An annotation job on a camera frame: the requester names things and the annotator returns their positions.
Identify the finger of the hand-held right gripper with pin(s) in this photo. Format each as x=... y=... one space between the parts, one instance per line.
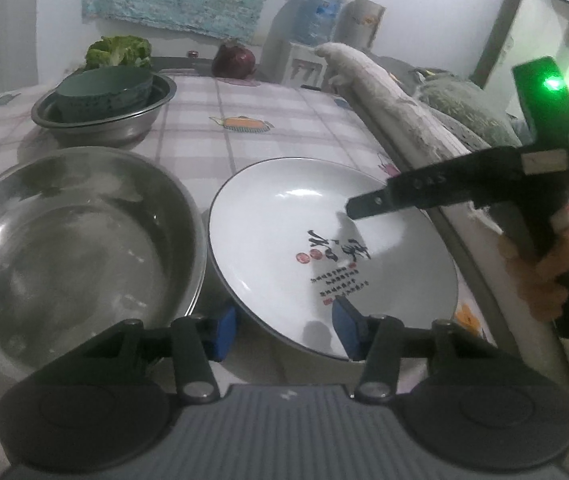
x=414 y=187

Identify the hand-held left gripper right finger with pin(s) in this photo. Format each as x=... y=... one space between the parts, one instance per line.
x=347 y=330

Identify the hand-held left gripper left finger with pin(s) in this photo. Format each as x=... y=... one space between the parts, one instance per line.
x=225 y=332

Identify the white plate with black print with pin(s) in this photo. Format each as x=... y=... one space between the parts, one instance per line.
x=324 y=230

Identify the large steel bowl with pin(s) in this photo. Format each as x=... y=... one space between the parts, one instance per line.
x=74 y=260

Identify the small steel bowl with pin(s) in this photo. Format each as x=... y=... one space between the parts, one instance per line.
x=129 y=127

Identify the person's right hand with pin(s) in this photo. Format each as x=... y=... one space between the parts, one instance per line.
x=547 y=280

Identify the grey patterned bedding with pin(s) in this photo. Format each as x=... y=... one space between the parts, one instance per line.
x=464 y=105

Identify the white water dispenser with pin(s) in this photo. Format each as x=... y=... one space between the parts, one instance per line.
x=297 y=62

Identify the rolled floral mat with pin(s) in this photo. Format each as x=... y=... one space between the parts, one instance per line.
x=360 y=22

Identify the blue water bottle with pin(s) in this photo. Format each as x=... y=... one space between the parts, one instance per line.
x=320 y=12

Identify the green leafy lettuce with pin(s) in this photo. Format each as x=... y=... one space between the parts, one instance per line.
x=117 y=51

